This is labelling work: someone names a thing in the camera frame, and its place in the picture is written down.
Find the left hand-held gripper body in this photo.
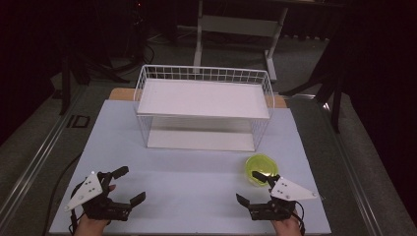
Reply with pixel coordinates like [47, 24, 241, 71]
[63, 170, 133, 222]

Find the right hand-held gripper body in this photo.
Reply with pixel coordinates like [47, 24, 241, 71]
[248, 175, 319, 221]

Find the green bowl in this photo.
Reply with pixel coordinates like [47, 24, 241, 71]
[244, 153, 280, 188]

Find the white wire shelf rack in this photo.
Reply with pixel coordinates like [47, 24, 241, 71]
[132, 64, 275, 153]

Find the person's left hand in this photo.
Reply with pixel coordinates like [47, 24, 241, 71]
[73, 184, 117, 236]

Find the person's right hand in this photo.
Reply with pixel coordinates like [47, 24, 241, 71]
[270, 211, 303, 236]

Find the white table cover sheet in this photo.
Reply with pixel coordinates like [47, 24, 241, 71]
[48, 99, 332, 236]

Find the black stand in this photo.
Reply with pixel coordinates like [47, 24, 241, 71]
[279, 30, 347, 135]
[59, 48, 131, 116]

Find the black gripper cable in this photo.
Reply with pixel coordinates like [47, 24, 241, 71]
[68, 182, 87, 236]
[294, 200, 307, 236]

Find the black floor cable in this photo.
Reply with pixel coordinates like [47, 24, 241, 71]
[41, 151, 84, 236]

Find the metal floor rail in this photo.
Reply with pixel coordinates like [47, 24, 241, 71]
[322, 101, 392, 236]
[0, 84, 88, 225]

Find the white metal desk frame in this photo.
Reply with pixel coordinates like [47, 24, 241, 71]
[192, 0, 290, 83]

